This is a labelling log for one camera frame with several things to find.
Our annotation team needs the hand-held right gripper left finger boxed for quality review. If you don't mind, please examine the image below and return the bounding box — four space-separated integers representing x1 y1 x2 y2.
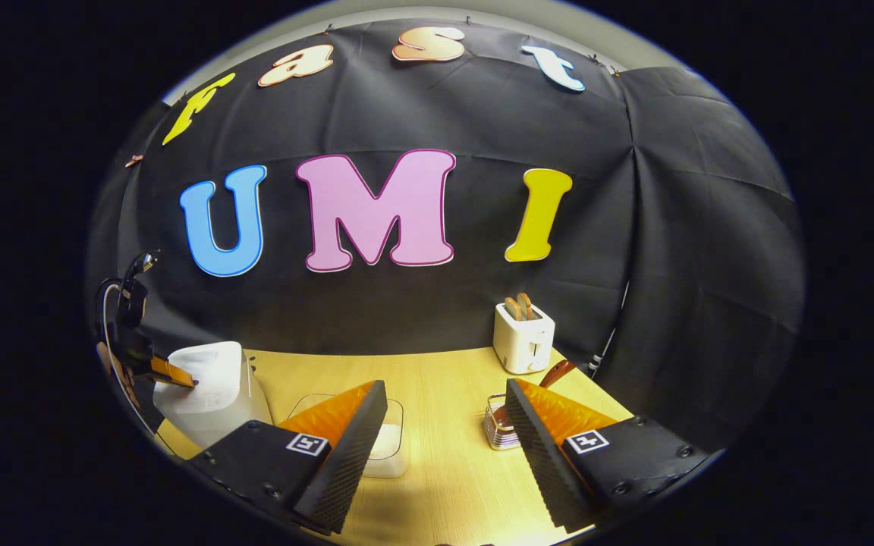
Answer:
190 380 388 535

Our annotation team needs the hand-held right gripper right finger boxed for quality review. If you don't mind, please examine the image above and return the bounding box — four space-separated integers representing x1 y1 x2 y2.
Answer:
505 378 711 534

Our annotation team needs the white rice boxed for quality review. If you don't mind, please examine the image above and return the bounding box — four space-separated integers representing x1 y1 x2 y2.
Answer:
369 423 404 460

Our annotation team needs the white rice cooker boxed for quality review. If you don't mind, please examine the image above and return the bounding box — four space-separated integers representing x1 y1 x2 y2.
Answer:
152 341 275 450

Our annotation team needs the dark wooden spoon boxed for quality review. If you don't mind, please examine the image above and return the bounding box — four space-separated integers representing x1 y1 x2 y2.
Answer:
508 360 577 425

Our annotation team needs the clear plastic box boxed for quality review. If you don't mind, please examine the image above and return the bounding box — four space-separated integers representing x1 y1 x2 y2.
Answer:
285 394 409 479

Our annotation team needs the white toaster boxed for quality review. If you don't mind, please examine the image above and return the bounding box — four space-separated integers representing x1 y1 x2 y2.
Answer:
493 302 556 375

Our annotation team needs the black backdrop cloth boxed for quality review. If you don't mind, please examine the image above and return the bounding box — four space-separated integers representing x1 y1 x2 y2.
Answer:
86 19 808 456

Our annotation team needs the pale gripper cable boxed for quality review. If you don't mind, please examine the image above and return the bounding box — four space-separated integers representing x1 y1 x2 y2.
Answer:
102 281 124 357

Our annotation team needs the white wall cable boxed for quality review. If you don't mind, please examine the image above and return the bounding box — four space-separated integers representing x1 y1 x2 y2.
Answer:
589 281 631 374

